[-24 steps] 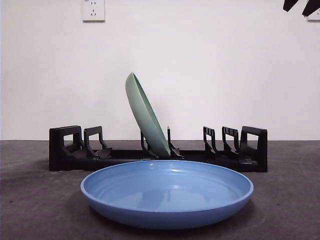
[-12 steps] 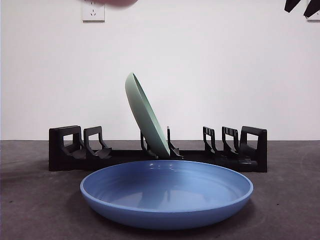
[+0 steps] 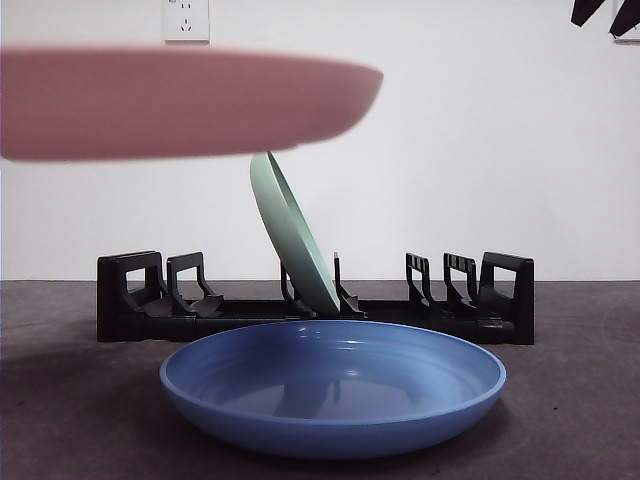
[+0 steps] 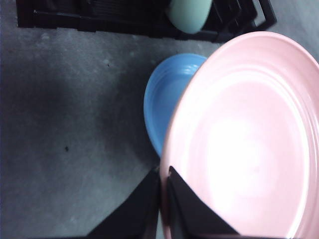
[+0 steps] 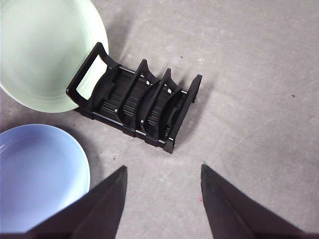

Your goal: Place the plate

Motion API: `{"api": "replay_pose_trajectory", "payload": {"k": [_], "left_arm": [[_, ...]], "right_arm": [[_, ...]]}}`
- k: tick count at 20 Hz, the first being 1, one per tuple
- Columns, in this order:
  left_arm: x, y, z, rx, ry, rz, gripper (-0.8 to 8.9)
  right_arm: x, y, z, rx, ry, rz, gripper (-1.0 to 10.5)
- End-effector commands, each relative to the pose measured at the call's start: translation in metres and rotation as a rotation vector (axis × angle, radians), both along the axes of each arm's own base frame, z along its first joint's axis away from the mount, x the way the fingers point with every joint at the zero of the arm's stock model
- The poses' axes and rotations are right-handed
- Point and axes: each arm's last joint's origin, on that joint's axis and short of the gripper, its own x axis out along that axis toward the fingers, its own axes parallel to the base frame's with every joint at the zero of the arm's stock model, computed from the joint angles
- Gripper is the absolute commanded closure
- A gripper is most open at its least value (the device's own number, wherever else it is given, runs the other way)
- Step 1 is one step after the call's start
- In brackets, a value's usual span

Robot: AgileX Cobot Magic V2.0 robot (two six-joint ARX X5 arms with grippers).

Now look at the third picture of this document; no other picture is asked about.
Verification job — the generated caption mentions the green round plate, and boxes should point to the green round plate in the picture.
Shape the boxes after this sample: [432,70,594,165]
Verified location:
[249,150,336,316]

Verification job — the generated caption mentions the pink round plate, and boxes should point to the pink round plate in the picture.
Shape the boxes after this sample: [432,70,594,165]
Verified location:
[0,44,385,163]

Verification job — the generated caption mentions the blue round plate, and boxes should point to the blue round plate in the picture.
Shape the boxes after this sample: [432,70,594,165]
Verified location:
[159,319,507,460]

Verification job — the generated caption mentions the black plastic plate rack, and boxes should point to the black plastic plate rack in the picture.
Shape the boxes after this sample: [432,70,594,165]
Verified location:
[96,249,535,346]

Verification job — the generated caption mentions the white wall socket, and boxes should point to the white wall socket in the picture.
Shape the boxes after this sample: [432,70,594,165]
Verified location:
[612,0,640,45]
[163,0,211,45]

